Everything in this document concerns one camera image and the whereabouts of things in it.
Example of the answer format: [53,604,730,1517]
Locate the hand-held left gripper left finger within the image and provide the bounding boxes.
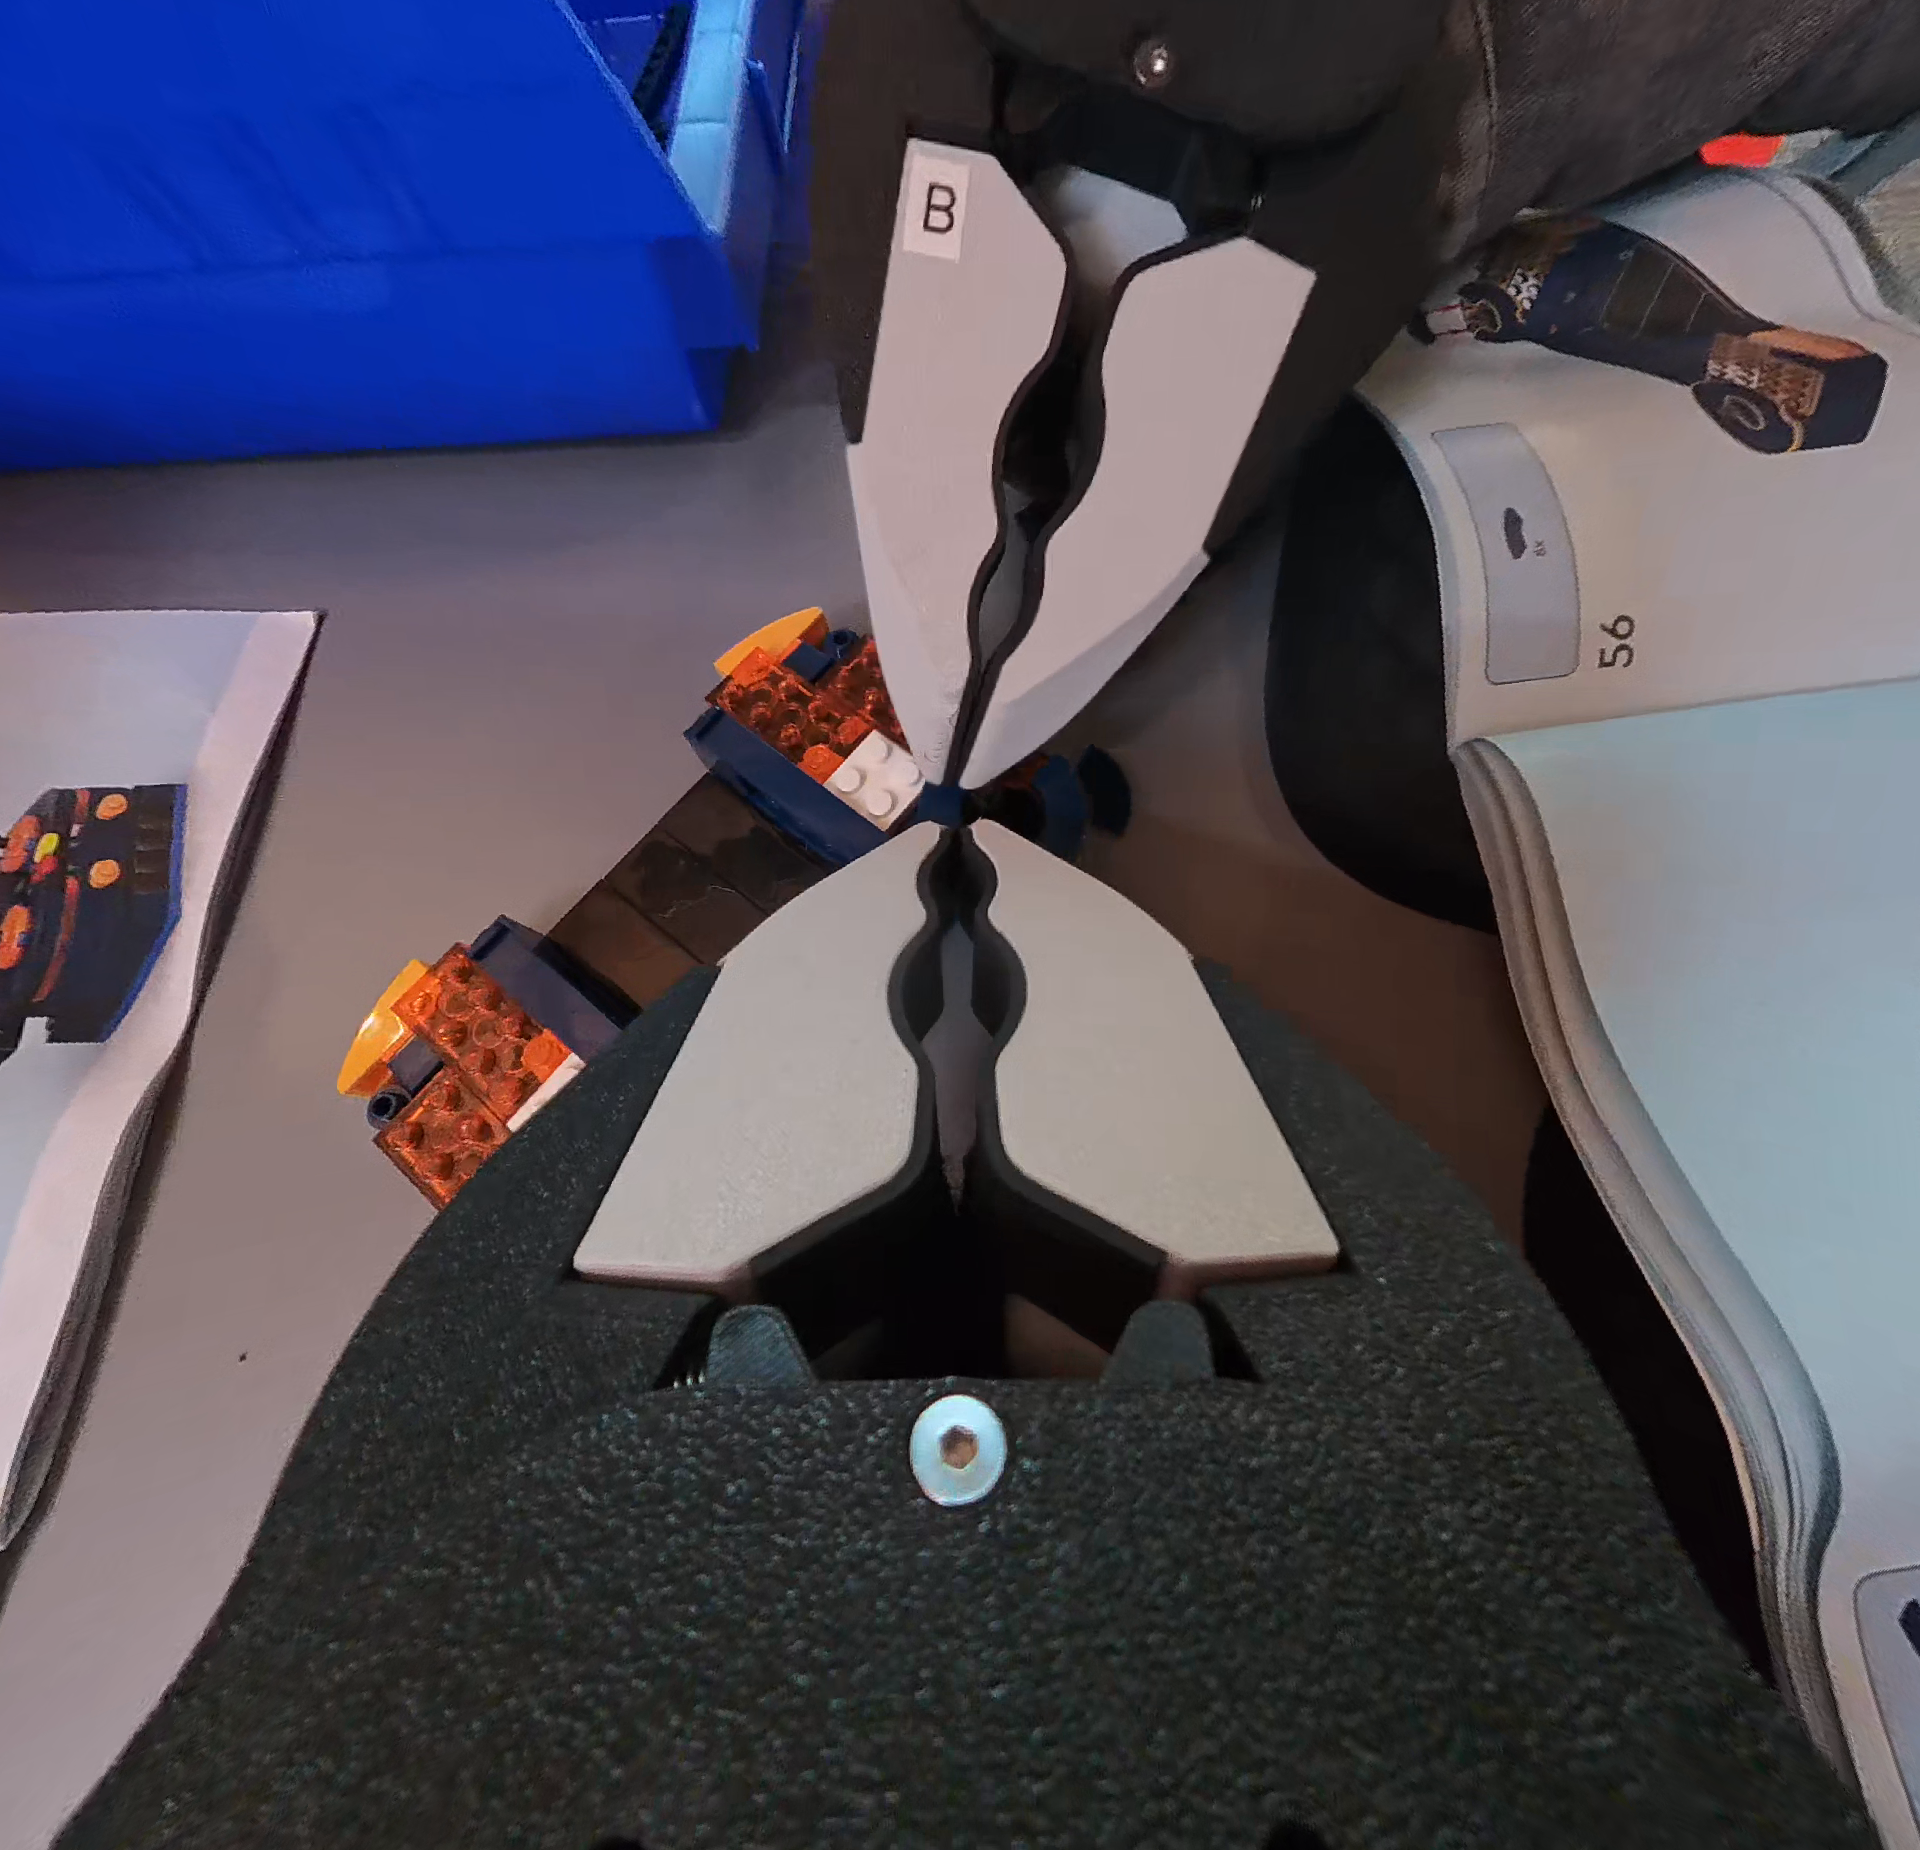
[573,827,949,1384]

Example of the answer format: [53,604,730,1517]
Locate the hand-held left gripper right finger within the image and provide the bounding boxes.
[967,821,1342,1379]

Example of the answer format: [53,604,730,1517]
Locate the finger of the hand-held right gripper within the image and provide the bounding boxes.
[844,137,1188,790]
[957,234,1322,820]

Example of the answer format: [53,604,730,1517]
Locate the blue orange brick model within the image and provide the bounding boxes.
[336,606,1090,1209]

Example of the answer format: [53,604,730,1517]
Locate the person's right forearm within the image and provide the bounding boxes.
[1431,0,1920,257]

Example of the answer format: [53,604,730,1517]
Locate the thick open instruction booklet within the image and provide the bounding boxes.
[1347,167,1920,1850]

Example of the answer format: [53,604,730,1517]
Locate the thin booklet purple arcade cover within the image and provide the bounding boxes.
[0,608,326,1554]

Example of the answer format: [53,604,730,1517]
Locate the large blue plastic bin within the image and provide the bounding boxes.
[0,0,814,476]

